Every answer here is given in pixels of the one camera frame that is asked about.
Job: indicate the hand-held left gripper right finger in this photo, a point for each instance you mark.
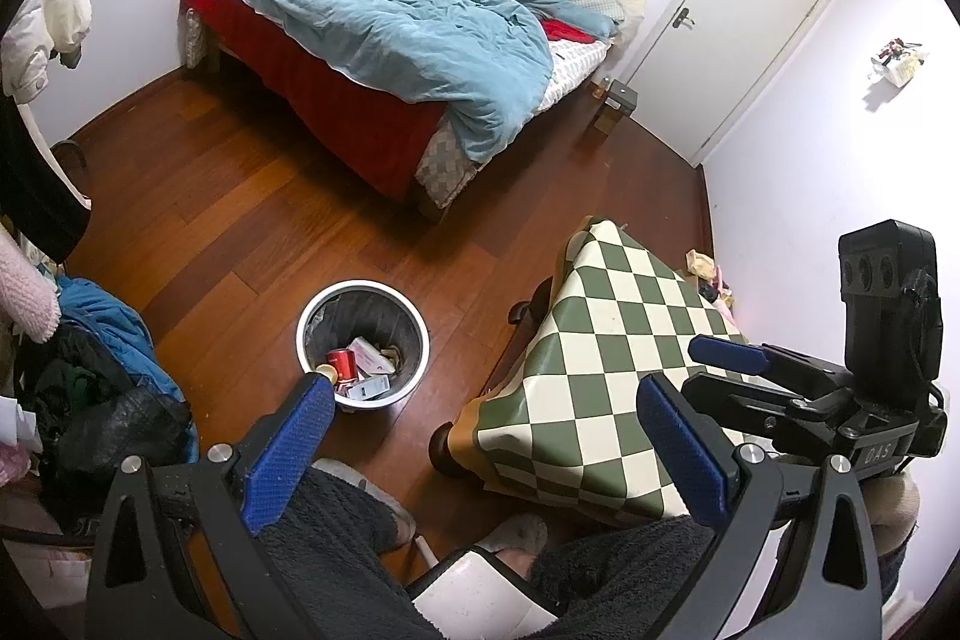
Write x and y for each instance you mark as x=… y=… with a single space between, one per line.
x=686 y=452

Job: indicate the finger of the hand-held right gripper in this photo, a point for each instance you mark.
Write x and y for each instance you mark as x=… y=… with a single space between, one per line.
x=757 y=407
x=727 y=351

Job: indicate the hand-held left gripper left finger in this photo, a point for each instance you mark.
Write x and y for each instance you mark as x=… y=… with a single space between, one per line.
x=289 y=452

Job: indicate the blue white milk carton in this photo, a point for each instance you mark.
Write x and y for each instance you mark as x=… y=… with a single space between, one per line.
x=364 y=389

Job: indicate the red soda can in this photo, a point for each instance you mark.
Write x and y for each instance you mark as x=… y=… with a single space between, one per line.
x=343 y=364

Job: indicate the white trash bin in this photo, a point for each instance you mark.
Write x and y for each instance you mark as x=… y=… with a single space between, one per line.
x=375 y=317

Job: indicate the person's right forearm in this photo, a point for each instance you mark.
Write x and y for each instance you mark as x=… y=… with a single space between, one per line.
x=896 y=505

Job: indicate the pink soft item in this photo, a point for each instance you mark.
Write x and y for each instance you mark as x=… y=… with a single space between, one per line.
x=724 y=291

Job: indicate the grey slipper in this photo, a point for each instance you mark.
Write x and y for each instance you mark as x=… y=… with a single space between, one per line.
x=375 y=497
x=514 y=531

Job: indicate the person's left leg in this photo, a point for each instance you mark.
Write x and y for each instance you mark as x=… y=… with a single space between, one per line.
x=337 y=572

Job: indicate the person's leg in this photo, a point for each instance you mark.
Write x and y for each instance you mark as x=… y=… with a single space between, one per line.
x=622 y=580
x=337 y=572

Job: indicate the green white checkered tablecloth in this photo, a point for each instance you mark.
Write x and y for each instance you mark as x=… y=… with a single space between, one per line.
x=592 y=347

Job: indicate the person's right leg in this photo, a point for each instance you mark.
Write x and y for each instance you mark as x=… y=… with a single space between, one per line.
x=622 y=580

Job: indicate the brown table leg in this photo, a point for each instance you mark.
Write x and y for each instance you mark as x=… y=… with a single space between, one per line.
x=450 y=452
x=525 y=310

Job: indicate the black plastic bag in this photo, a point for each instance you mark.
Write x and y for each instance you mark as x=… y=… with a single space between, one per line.
x=112 y=430

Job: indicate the pile of clothes and bags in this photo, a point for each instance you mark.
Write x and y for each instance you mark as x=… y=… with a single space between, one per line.
x=105 y=317

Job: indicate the white stool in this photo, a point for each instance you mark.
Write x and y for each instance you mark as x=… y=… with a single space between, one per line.
x=472 y=599

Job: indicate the small grey box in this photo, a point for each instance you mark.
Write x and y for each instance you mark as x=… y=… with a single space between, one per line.
x=622 y=97

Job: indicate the pink fuzzy garment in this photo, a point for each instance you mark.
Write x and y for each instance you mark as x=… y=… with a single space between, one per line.
x=26 y=295

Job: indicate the white door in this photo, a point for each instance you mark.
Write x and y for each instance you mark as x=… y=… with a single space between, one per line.
x=742 y=25

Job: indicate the patterned white bed sheet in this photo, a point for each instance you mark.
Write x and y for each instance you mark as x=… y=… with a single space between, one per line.
x=442 y=160

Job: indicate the bed with red sheet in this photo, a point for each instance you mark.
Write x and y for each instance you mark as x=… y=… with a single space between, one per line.
x=322 y=93

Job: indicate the black coat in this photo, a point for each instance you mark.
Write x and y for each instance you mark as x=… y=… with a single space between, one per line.
x=37 y=190

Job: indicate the light blue duvet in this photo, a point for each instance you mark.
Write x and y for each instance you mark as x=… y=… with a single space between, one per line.
x=420 y=33

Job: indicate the white puffer jacket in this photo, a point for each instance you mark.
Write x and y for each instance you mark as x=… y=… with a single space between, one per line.
x=45 y=25

